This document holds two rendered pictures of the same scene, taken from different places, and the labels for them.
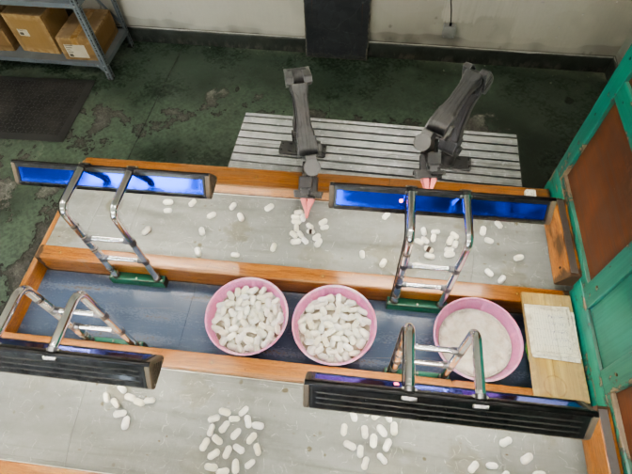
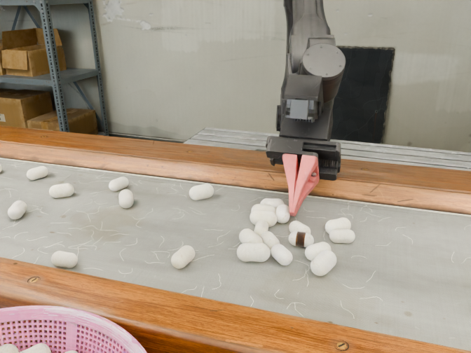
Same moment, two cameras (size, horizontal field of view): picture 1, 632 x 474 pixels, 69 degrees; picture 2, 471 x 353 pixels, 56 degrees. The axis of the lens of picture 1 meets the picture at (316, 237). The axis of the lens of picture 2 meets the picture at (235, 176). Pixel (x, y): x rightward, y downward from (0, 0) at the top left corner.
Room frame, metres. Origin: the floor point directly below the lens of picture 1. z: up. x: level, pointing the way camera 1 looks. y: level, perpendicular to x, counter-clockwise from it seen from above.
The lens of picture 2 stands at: (0.43, 0.03, 1.03)
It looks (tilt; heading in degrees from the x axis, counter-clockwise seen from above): 23 degrees down; 8
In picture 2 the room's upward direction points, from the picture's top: straight up
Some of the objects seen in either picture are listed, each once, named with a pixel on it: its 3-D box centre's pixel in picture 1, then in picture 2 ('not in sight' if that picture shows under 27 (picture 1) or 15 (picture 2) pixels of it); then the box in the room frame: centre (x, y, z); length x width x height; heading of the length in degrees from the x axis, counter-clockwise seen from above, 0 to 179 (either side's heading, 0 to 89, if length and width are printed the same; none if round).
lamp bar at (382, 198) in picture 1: (438, 198); not in sight; (0.78, -0.35, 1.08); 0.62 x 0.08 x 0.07; 80
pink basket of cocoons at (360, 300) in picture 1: (334, 328); not in sight; (0.55, -0.04, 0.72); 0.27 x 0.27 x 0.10
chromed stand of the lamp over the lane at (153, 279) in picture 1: (124, 229); not in sight; (0.87, 0.62, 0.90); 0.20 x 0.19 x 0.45; 80
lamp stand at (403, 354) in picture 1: (427, 386); not in sight; (0.31, -0.27, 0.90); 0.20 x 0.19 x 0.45; 80
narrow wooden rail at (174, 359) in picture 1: (276, 374); not in sight; (0.42, 0.15, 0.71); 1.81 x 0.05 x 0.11; 80
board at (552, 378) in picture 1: (552, 344); not in sight; (0.44, -0.69, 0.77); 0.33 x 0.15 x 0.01; 170
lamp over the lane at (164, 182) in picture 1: (113, 174); not in sight; (0.94, 0.60, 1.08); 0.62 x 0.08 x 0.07; 80
